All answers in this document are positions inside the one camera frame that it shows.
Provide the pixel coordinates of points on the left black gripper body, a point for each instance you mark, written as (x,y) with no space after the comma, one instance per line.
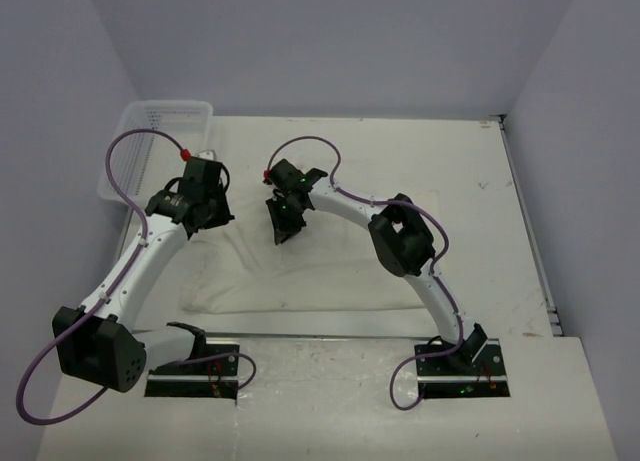
(218,211)

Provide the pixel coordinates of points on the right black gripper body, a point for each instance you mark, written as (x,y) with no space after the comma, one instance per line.
(288,200)

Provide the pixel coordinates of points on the cream white t shirt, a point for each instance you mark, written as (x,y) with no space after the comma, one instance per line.
(330,266)

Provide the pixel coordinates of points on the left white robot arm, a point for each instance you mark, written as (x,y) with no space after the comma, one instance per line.
(96,340)

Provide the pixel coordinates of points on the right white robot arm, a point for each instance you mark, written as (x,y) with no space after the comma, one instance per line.
(402,241)

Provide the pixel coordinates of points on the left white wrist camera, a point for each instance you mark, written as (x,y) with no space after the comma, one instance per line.
(209,155)

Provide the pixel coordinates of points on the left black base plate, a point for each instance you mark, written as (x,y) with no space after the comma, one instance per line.
(210,380)

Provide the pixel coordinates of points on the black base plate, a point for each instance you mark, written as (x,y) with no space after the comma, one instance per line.
(210,380)
(438,378)

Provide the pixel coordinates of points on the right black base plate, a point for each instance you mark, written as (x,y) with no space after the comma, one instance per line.
(438,378)

